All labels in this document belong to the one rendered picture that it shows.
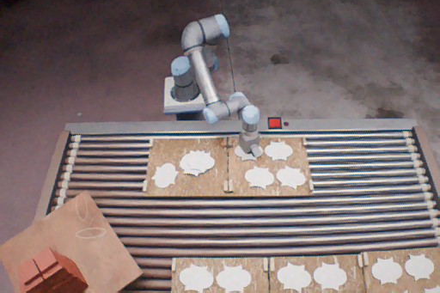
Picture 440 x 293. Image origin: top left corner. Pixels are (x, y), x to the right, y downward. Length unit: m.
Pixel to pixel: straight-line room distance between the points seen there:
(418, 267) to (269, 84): 2.35
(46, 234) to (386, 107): 3.03
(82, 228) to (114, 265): 0.24
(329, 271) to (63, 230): 1.18
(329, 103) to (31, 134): 2.80
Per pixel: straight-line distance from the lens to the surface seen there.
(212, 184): 1.82
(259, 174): 1.84
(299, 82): 3.66
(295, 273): 1.65
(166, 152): 1.95
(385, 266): 1.77
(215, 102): 1.70
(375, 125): 2.21
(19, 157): 3.56
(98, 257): 1.64
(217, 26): 1.77
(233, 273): 1.63
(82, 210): 1.76
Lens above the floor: 2.51
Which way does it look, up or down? 52 degrees down
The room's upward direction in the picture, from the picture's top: 3 degrees counter-clockwise
